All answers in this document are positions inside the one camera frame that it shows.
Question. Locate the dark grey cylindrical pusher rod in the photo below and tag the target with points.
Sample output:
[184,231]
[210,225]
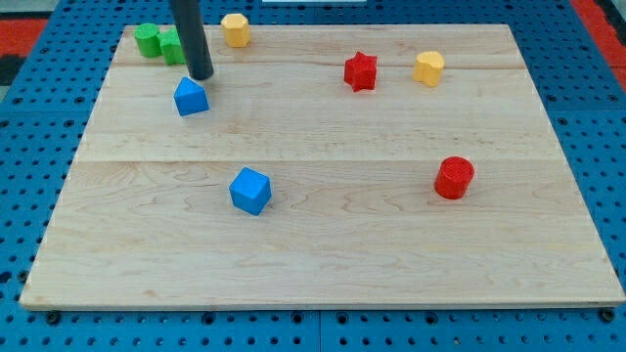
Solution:
[188,22]

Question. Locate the yellow hexagon block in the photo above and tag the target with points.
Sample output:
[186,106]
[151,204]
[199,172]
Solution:
[236,31]

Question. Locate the green star block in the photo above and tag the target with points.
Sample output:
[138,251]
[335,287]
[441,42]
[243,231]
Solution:
[171,48]

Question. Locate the green cylinder block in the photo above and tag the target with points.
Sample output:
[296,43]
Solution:
[146,38]

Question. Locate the blue triangle block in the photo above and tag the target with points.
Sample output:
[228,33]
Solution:
[190,97]

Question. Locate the red star block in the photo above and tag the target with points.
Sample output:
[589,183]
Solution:
[360,72]

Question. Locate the blue cube block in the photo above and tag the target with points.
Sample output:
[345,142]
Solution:
[250,191]

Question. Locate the light wooden board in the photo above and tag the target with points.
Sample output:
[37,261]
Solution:
[145,219]

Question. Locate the yellow heart block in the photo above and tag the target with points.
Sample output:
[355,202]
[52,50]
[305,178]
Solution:
[428,68]

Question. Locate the red cylinder block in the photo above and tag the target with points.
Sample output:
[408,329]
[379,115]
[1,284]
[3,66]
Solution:
[454,176]

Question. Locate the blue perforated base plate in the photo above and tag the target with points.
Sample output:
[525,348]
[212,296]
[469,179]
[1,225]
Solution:
[47,107]

